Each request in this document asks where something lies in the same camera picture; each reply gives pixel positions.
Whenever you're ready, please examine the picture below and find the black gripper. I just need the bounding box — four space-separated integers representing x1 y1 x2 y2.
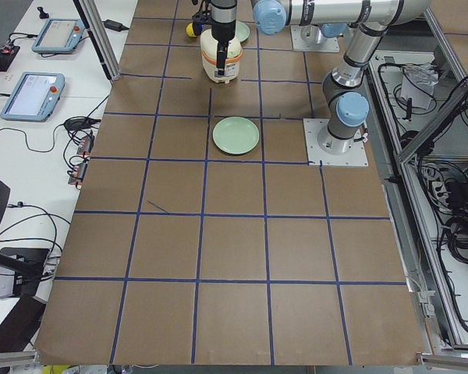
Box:
192 0 237 76

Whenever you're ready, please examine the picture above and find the green plate near potato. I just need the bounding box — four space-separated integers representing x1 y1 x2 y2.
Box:
235 21 250 43

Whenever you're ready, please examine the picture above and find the yellow toy potato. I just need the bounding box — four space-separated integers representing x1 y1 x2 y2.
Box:
186 23 202 38

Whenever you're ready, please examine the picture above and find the green plate far side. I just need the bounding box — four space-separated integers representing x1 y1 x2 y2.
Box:
212 117 260 155

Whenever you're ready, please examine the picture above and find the black power adapter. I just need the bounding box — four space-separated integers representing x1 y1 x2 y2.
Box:
103 19 129 32

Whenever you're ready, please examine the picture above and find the blue teach pendant far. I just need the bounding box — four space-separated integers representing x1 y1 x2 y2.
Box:
32 19 85 54

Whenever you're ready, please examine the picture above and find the blue teach pendant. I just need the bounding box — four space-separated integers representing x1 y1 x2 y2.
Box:
32 19 85 54
0 72 66 122

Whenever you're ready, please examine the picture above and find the blue teach pendant near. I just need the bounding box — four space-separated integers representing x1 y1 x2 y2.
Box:
0 72 66 122

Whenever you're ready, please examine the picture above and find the white rice cooker orange handle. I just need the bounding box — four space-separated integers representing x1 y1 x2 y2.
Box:
200 28 244 85

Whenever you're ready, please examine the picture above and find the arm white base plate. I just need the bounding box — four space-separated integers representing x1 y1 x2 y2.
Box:
290 23 341 53
303 118 369 168

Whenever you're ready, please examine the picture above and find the aluminium frame post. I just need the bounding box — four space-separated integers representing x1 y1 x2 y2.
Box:
73 0 121 82

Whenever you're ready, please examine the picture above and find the black coiled cables bundle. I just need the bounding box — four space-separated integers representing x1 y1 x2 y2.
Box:
436 212 468 266

